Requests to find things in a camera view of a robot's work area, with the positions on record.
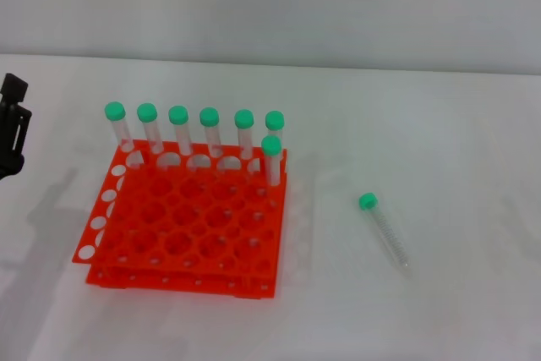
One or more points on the orange plastic test tube rack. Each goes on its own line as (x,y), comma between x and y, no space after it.
(181,289)

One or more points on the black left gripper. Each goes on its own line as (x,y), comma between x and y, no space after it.
(9,165)

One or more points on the clear test tube green cap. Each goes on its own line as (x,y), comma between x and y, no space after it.
(209,116)
(178,114)
(367,201)
(146,111)
(244,118)
(274,119)
(115,111)
(271,145)

